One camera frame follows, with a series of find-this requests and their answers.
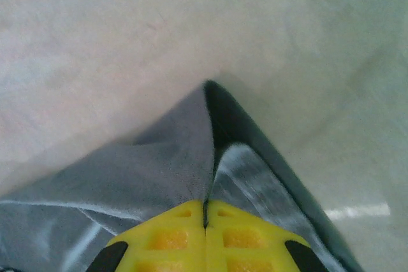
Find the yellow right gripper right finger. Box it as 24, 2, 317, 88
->
204, 199, 323, 272

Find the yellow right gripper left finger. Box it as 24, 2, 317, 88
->
85, 199, 207, 272

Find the grey t-shirt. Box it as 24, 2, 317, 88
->
0, 78, 366, 272

